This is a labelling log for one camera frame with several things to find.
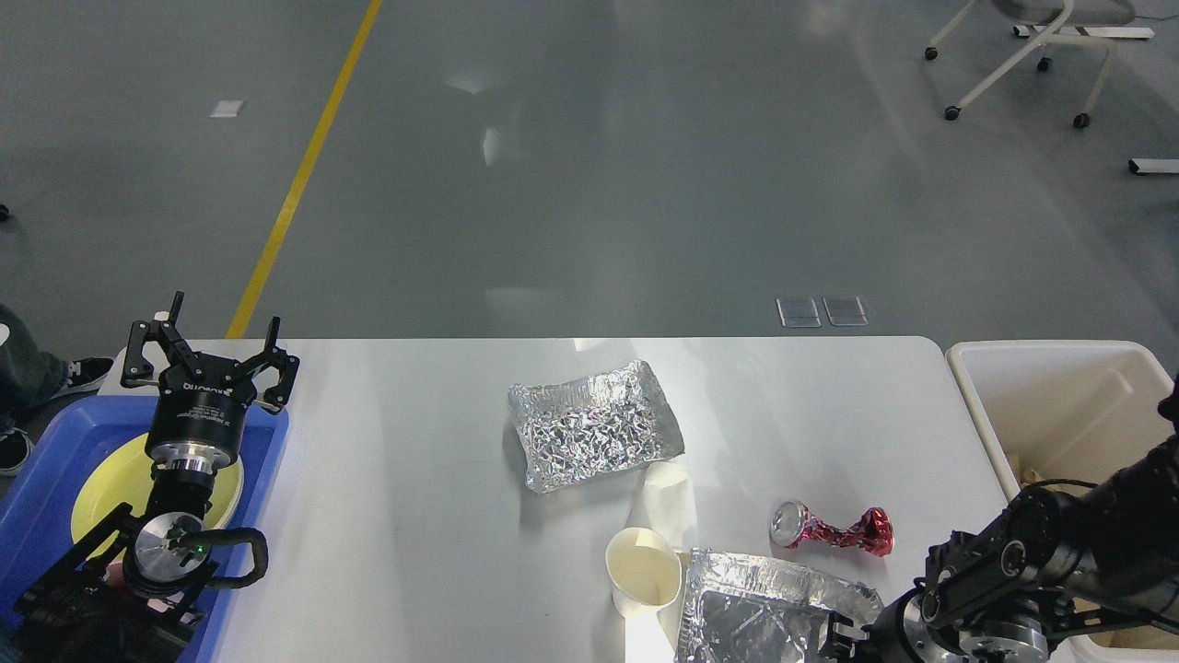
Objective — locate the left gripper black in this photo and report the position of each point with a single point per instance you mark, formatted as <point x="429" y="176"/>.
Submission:
<point x="198" y="414"/>

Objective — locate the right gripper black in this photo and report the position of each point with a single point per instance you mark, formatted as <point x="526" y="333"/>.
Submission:
<point x="898" y="635"/>

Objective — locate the foil tray with paper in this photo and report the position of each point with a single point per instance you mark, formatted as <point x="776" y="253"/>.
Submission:
<point x="741" y="607"/>

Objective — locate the yellow plastic plate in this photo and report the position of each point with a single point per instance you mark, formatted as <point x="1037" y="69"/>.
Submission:
<point x="124" y="477"/>

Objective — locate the pink mug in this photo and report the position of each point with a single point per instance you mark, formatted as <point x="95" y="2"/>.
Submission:
<point x="116" y="578"/>

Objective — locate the brown paper bag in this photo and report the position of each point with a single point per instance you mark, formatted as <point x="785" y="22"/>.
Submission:
<point x="1025" y="475"/>

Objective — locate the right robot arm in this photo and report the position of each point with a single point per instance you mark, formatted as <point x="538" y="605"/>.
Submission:
<point x="1049" y="567"/>

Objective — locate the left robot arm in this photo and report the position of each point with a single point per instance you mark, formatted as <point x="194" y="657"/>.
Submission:
<point x="69" y="613"/>

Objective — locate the crushed red soda can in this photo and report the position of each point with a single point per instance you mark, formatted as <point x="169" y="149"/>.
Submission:
<point x="793" y="522"/>

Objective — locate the person in grey trousers sneakers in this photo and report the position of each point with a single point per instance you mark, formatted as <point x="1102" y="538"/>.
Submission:
<point x="30" y="378"/>

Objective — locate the white paper cup upright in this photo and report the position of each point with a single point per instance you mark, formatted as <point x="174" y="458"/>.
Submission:
<point x="645" y="572"/>

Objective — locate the white paper cup lying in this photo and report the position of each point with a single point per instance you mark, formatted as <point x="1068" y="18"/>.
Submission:
<point x="667" y="504"/>

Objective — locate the blue plastic tray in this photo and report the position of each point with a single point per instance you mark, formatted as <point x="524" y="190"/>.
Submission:
<point x="37" y="509"/>

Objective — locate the white plastic bin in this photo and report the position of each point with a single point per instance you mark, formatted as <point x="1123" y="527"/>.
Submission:
<point x="1072" y="409"/>

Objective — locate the right floor outlet plate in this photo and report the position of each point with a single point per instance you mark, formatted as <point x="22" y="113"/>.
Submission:
<point x="846" y="311"/>

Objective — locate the floor outlet plate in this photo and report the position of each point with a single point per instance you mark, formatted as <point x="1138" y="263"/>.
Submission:
<point x="846" y="311"/>
<point x="799" y="313"/>

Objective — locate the left floor outlet plate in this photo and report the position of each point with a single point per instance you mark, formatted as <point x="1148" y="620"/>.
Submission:
<point x="799" y="313"/>

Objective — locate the crumpled foil tray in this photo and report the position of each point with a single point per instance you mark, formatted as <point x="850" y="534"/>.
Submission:
<point x="583" y="429"/>

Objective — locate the white furniture leg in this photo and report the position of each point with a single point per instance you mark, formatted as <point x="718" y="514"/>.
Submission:
<point x="1141" y="166"/>

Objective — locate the white rolling chair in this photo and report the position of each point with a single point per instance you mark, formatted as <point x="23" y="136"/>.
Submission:
<point x="1044" y="27"/>

